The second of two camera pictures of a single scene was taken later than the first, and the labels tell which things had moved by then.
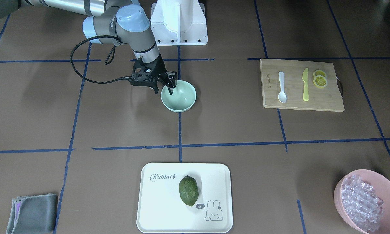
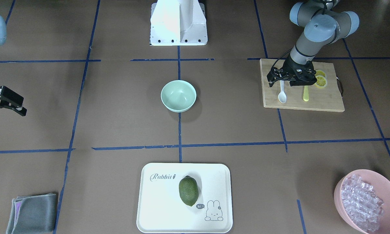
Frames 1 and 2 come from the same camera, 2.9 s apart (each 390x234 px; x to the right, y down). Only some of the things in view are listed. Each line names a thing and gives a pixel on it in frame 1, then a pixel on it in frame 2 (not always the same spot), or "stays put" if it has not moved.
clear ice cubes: (365, 207) stays put
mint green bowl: (183, 97) stays put
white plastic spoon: (281, 96) stays put
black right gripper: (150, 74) to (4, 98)
